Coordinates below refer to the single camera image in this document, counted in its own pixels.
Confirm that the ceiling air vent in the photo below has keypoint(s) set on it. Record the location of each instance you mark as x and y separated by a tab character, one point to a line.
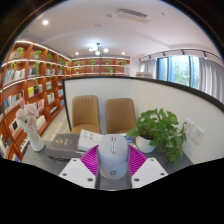
131	15

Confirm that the white vase with pink flowers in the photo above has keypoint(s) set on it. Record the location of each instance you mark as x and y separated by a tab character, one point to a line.
33	133

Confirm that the white computer mouse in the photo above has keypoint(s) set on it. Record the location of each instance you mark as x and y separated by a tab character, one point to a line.
113	156

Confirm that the ceiling lamp with round bulbs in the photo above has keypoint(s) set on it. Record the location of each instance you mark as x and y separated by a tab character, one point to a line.
97	50

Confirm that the black track light rail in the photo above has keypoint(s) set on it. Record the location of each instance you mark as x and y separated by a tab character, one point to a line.
182	51

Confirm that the white wall socket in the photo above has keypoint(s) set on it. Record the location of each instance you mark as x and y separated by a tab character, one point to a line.
197	135
188	126

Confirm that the white partition with black edge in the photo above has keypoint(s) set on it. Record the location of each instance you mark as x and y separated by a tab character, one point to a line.
150	96

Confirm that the orange wooden bookshelf unit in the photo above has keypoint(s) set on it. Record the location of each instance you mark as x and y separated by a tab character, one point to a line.
36	86

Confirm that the green plant in white pot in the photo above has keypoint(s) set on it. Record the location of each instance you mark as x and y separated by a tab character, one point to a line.
158	126

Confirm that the white sheer curtain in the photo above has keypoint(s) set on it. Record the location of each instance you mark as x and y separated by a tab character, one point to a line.
213	80

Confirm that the blue and white book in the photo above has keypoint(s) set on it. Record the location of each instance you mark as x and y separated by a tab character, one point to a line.
131	140

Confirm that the tan upholstered chair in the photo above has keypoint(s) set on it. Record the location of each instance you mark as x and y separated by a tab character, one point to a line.
120	115
85	113

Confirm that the window with green view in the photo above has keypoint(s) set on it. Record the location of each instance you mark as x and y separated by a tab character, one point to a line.
180	70

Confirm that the thick black book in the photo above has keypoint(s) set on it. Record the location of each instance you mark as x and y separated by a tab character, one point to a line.
65	141

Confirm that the recessed ceiling spotlights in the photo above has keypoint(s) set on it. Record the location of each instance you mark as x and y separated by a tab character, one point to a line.
45	22

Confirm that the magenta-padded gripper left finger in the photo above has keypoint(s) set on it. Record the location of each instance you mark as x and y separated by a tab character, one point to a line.
75	171

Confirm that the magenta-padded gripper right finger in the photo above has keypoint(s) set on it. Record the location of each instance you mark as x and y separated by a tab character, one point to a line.
150	171

